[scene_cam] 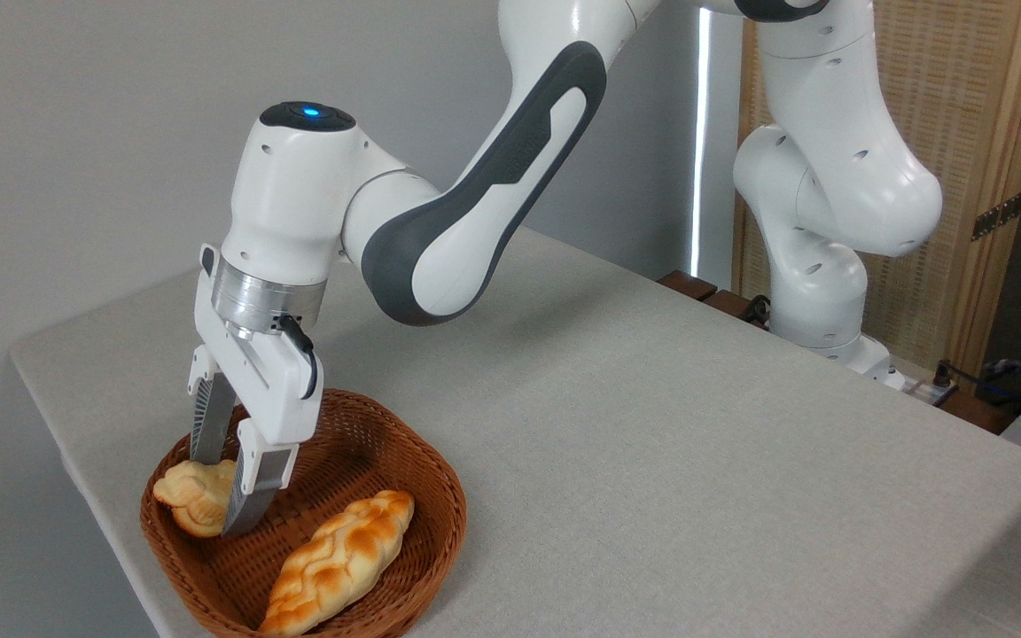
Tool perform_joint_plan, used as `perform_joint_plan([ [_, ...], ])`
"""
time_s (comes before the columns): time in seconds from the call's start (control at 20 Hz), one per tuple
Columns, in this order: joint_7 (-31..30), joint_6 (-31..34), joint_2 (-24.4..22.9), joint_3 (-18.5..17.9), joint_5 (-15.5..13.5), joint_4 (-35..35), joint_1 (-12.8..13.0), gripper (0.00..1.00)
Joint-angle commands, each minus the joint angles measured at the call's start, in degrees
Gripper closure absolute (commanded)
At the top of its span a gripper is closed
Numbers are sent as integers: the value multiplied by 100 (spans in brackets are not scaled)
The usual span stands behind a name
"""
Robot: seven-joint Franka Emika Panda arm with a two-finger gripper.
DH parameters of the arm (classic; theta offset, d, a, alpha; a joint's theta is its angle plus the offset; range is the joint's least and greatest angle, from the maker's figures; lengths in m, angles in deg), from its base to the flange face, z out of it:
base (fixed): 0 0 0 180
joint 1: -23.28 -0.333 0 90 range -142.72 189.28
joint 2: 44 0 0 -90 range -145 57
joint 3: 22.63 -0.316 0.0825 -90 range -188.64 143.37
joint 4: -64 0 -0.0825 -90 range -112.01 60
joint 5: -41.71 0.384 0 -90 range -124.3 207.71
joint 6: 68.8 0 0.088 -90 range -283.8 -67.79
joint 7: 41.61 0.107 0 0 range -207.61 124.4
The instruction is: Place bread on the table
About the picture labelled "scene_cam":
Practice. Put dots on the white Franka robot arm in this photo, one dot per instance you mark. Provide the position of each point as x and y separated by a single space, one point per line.
475 204

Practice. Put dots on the grey tablecloth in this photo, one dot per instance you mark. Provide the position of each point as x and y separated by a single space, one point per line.
652 461

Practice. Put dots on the metal screen hinge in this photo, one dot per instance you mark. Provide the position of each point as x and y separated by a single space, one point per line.
998 215

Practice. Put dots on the round bread roll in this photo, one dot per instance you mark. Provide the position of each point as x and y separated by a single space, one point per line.
196 496

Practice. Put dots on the white vertical light strip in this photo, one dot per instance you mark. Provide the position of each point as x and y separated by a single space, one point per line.
701 133

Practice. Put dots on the wooden rattan folding screen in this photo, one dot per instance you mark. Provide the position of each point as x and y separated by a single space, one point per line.
980 97

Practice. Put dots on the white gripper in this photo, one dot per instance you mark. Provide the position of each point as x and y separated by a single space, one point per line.
267 381

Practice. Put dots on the brown wicker basket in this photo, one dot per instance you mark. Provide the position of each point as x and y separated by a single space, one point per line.
360 452

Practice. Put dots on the braided bread loaf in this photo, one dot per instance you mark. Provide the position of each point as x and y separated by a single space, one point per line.
342 558

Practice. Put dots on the dark brown wooden block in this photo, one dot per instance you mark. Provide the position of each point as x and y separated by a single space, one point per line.
686 284
730 305

